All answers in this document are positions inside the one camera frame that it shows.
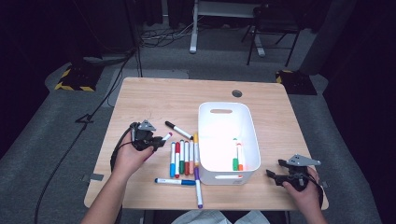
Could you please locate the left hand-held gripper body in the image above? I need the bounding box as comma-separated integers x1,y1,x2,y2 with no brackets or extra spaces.
129,119,157,152

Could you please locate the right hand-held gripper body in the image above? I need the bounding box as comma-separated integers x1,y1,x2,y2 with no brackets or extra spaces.
281,153,322,192

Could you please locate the magenta marker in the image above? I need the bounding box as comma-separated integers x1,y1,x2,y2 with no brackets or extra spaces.
143,132,174,162

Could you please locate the light blue marker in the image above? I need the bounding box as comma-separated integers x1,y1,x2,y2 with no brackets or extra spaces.
169,142,177,178

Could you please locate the black marker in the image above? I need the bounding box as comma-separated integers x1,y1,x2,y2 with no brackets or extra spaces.
164,120,194,141

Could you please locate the red marker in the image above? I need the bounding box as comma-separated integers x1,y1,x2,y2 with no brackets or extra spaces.
174,141,181,179

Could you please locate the dark green marker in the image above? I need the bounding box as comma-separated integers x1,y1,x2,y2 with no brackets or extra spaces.
178,139,186,175

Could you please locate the brown marker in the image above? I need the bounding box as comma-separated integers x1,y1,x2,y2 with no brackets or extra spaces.
184,140,191,176

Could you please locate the salmon pink marker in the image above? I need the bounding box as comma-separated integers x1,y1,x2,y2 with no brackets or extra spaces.
189,140,195,175

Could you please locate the yellow marker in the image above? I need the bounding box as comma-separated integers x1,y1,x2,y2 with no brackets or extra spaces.
192,133,200,168

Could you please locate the dark blue marker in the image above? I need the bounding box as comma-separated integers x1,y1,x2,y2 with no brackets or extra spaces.
154,177,197,187

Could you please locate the orange marker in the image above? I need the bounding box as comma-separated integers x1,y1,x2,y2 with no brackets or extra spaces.
236,143,245,172

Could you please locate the light green marker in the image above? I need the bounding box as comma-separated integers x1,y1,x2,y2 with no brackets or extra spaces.
232,137,239,172

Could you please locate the white plastic bin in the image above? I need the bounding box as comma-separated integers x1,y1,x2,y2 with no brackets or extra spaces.
198,101,262,187

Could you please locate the purple marker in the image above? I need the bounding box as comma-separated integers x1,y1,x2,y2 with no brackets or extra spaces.
193,166,204,209

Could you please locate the person's right hand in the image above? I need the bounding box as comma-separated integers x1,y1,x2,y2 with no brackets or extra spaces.
281,166,321,213

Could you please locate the person's left hand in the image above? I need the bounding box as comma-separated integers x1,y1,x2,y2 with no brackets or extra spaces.
111,132,155,183

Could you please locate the black stand pole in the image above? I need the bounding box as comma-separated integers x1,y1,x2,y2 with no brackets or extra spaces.
124,0,144,78

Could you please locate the black yellow striped stand base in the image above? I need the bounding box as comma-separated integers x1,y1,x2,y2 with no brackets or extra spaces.
54,63,104,92
275,69,318,96

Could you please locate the grey curtain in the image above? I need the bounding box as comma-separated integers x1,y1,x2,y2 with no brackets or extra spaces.
300,0,356,76

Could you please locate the black chair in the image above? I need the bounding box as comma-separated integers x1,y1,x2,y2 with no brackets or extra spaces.
241,4,302,68

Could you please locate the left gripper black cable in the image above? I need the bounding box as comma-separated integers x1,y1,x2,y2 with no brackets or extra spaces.
109,121,138,174

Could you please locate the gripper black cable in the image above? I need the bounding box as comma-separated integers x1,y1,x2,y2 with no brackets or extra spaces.
306,172,325,208
109,121,138,174

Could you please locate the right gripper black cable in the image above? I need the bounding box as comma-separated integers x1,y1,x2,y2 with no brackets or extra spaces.
306,172,325,208

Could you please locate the long black floor cable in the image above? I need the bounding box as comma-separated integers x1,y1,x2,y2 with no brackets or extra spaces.
33,46,139,224

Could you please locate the tangle of floor cables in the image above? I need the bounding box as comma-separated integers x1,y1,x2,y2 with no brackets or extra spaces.
139,18,200,48

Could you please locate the white desk frame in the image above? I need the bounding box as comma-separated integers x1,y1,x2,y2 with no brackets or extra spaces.
189,0,269,58

